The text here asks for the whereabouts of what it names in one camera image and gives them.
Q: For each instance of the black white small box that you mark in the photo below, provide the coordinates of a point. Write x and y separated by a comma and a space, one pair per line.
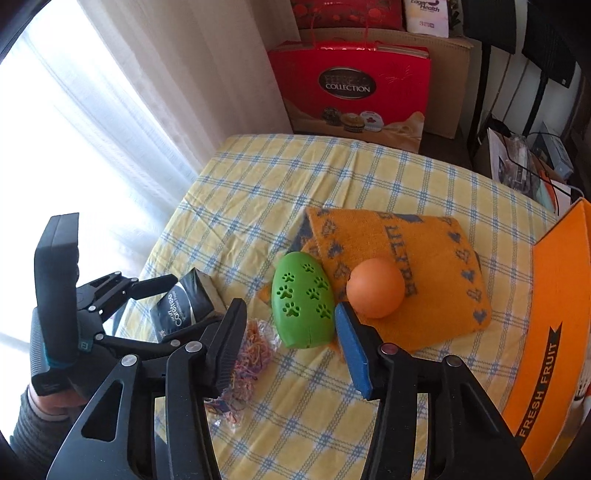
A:
184, 300

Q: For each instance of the orange cardboard box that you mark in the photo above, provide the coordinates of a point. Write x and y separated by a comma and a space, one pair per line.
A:
549, 300

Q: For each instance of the green paw-print case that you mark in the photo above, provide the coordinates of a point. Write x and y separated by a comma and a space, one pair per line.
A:
302, 300

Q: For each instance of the white sheer curtain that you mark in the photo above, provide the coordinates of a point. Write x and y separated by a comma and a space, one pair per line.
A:
138, 92

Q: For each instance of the brown cardboard box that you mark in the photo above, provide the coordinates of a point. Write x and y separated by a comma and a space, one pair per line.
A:
450, 92

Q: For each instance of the yellow blue checked tablecloth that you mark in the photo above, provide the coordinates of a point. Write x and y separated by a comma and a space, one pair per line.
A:
286, 184

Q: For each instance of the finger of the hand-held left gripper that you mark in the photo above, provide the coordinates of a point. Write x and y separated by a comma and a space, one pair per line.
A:
152, 347
120, 288

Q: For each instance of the red chocolate gift bag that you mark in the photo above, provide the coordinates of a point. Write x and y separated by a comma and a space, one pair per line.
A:
346, 92

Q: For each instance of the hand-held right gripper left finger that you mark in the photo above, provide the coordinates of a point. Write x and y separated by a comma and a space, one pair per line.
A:
228, 346

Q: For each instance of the bag of colourful rubber bands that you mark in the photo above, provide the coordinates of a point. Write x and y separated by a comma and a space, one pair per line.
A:
254, 350

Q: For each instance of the red gift bag gold print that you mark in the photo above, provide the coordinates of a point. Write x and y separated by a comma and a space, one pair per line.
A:
346, 14

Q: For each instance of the black speaker stand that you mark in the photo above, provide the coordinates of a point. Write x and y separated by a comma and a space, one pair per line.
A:
539, 108
480, 101

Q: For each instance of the orange towel blue pattern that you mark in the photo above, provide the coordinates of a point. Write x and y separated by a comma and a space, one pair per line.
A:
415, 240

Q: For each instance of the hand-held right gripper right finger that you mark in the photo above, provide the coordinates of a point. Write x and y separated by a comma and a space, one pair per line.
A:
355, 355

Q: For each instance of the orange ball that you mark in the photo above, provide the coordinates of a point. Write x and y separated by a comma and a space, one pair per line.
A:
376, 288

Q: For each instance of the person's left forearm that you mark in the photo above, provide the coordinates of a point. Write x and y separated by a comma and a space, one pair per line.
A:
32, 434

